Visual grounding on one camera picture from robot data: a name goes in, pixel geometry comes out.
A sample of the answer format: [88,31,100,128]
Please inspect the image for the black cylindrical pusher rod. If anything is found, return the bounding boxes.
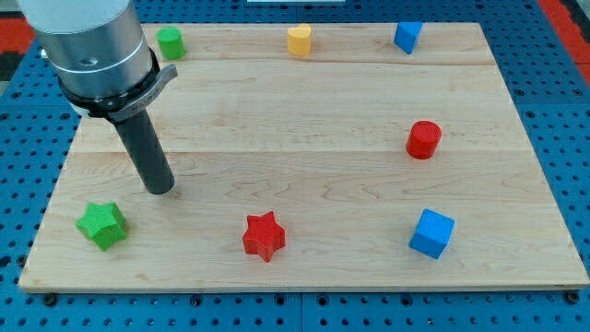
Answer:
[115,110,175,195]

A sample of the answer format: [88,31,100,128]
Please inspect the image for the black clamp ring mount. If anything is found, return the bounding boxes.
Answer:
[58,48,178,124]

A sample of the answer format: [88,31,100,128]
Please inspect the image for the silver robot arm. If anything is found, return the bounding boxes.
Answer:
[18,0,178,195]

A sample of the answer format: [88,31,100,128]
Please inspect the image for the green star block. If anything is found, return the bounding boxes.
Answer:
[75,202,127,251]

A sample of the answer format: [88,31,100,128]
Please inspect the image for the red star block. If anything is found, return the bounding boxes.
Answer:
[242,211,286,263]

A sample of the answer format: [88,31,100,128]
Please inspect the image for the green cylinder block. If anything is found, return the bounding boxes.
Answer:
[156,26,185,60]

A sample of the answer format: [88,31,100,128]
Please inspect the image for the wooden board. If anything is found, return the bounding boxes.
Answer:
[18,23,589,293]

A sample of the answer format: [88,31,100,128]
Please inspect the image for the yellow heart block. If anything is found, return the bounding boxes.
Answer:
[287,23,313,56]

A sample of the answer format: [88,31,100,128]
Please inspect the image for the blue triangle block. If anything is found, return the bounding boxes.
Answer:
[393,21,423,54]

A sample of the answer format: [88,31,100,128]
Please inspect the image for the red cylinder block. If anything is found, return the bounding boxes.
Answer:
[406,120,443,160]

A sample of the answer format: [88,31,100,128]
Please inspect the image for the blue cube block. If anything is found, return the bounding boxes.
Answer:
[408,208,455,259]

